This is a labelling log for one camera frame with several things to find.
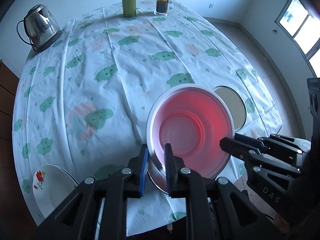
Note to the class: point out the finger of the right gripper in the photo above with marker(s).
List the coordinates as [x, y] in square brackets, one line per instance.
[248, 140]
[238, 149]

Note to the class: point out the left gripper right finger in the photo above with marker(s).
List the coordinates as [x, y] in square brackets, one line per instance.
[215, 209]

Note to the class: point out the white enamel bowl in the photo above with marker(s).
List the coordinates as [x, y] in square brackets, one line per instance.
[234, 103]

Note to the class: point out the red plastic bowl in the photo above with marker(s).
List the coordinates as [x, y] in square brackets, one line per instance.
[193, 120]

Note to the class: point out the aluminium frame window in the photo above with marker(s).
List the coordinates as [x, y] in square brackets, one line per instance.
[302, 28]

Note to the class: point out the brown wooden sideboard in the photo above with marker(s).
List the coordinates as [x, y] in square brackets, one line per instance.
[16, 220]

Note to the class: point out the red flower white plate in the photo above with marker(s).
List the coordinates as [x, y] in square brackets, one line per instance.
[51, 185]

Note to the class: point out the stainless steel bowl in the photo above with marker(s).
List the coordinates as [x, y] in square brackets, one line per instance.
[157, 176]

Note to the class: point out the person's right hand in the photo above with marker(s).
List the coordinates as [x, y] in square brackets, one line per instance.
[279, 222]

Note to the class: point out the stainless electric kettle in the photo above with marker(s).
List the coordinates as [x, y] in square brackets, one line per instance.
[40, 27]

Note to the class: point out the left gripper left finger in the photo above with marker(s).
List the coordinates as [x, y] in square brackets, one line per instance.
[97, 208]

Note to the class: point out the cloud pattern tablecloth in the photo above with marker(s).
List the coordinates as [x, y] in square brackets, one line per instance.
[83, 103]

